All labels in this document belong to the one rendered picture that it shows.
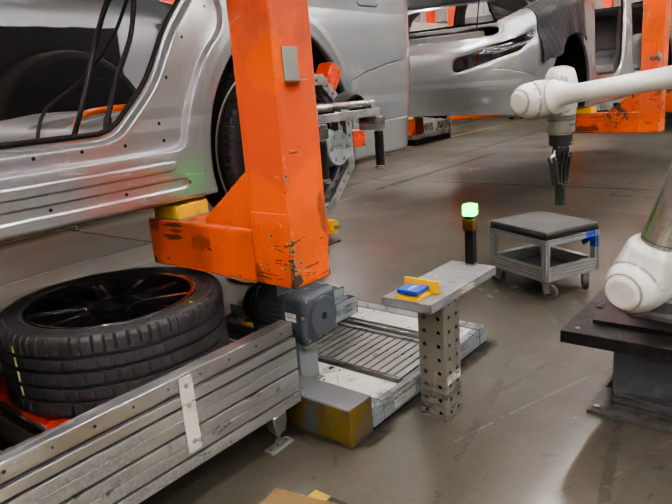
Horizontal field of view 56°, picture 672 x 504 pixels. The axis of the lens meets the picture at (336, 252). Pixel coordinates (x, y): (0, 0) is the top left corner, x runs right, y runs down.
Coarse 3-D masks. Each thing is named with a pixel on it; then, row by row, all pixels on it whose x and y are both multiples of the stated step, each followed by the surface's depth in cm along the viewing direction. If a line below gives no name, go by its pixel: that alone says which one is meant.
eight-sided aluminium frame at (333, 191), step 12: (324, 84) 244; (324, 96) 251; (348, 120) 257; (348, 132) 259; (348, 156) 260; (336, 168) 263; (348, 168) 261; (336, 180) 263; (324, 192) 259; (336, 192) 257; (336, 204) 257
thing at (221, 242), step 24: (240, 192) 188; (216, 216) 198; (240, 216) 190; (168, 240) 214; (192, 240) 205; (216, 240) 197; (240, 240) 190; (168, 264) 217; (192, 264) 208; (216, 264) 200; (240, 264) 193
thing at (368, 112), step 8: (336, 112) 226; (344, 112) 225; (352, 112) 229; (360, 112) 233; (368, 112) 236; (376, 112) 240; (320, 120) 216; (328, 120) 219; (336, 120) 222; (344, 120) 226
